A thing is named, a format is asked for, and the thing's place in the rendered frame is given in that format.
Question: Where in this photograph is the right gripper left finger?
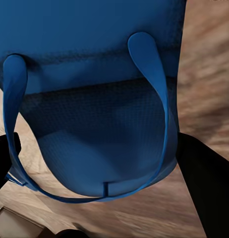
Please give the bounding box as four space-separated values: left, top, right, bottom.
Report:
0 132 21 184

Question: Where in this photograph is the sandal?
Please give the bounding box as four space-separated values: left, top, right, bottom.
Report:
5 165 38 191
0 0 186 204

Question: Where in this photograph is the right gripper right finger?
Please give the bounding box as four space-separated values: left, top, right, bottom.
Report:
175 132 229 238

